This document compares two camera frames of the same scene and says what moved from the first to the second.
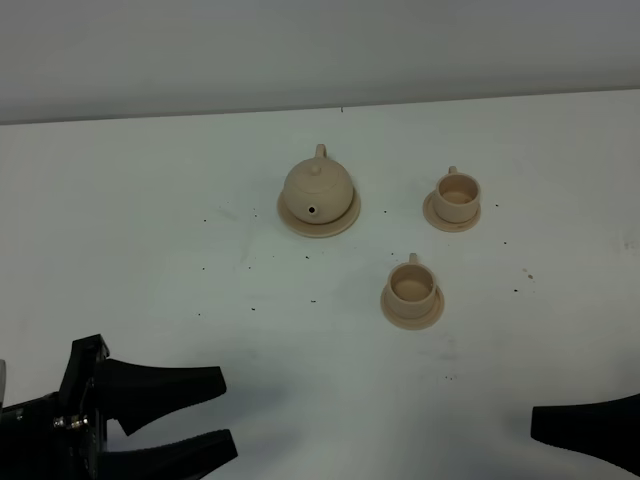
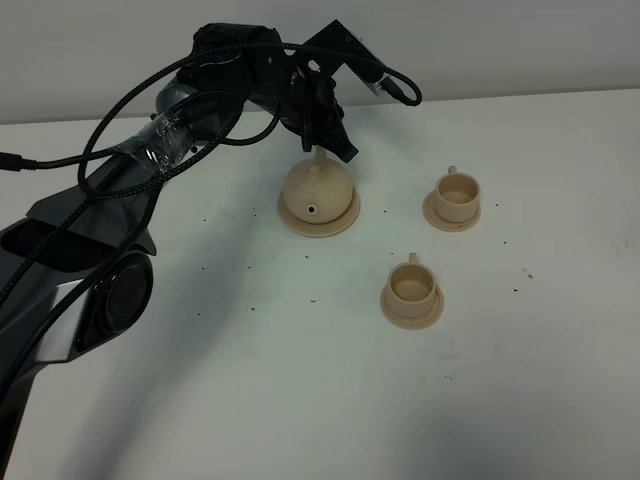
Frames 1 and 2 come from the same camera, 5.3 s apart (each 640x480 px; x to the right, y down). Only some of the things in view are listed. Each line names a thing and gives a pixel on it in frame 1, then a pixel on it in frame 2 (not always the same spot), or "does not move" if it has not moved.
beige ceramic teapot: [318, 190] does not move
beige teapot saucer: [330, 229] does not move
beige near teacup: [411, 289] does not move
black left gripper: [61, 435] → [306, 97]
